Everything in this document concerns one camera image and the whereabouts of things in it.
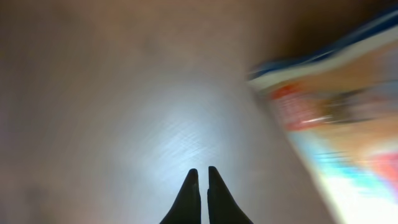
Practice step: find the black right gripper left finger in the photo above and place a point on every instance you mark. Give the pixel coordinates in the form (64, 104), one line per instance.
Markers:
(186, 208)

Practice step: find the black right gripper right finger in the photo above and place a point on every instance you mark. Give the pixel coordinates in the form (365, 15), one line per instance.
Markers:
(222, 208)

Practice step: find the white blue snack bag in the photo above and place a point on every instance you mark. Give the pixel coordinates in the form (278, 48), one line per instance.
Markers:
(338, 108)

